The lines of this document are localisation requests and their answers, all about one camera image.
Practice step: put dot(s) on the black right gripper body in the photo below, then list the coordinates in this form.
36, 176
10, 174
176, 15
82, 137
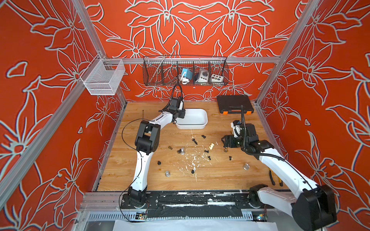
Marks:
233, 142

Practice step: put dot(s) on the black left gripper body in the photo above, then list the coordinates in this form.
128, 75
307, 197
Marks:
180, 113

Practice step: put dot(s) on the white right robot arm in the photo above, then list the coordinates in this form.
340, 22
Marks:
312, 206

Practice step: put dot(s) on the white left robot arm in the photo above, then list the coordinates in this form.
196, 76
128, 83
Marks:
147, 142

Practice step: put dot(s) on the white plastic storage box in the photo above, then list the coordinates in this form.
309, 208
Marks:
195, 119

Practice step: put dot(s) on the blue box in basket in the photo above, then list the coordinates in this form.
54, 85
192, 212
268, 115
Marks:
185, 76

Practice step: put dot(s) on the white dotted box in basket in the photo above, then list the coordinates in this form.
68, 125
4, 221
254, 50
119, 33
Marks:
217, 79

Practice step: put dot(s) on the black tool case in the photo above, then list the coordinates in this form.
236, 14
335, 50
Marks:
231, 104

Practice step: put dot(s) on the white device in basket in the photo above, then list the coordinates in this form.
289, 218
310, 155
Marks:
202, 76

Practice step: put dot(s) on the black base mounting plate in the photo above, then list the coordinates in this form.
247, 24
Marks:
221, 204

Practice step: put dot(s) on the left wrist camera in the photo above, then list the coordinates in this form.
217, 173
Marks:
181, 106

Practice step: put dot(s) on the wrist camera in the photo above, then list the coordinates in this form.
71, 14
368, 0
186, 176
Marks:
181, 106
236, 129

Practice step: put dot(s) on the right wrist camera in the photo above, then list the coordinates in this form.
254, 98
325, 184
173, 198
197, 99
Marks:
236, 129

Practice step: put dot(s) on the black wire wall basket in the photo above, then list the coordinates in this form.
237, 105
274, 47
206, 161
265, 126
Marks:
190, 70

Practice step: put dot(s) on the yellow handled pliers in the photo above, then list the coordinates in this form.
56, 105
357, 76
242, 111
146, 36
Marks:
275, 179

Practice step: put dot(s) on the clear plastic wall bin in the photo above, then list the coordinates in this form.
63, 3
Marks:
100, 81

